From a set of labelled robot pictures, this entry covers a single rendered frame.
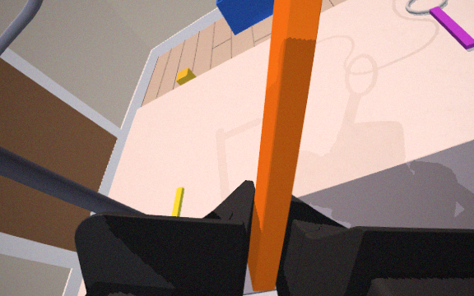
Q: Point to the yellow flat bar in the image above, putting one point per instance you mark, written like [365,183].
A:
[178,202]

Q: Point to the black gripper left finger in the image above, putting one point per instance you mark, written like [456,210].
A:
[209,253]

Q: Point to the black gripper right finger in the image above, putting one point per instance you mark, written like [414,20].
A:
[320,257]

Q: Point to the orange bar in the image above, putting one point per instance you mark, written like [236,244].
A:
[291,56]

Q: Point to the purple handle with grey loop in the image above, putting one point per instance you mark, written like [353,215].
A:
[447,22]

